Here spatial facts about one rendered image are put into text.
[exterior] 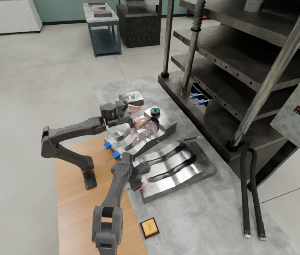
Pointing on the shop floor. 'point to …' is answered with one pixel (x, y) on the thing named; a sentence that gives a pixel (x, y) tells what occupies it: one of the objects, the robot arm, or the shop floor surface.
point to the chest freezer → (8, 16)
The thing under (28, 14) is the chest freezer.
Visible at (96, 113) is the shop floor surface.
